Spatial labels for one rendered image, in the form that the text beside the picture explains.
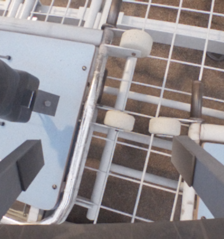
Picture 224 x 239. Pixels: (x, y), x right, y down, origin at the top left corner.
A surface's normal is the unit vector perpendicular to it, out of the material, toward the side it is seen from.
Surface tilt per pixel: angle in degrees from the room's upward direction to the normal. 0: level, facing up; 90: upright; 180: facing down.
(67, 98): 5
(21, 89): 87
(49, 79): 5
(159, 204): 0
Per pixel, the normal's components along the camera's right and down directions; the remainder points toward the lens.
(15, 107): 0.95, 0.23
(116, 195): -0.11, -0.15
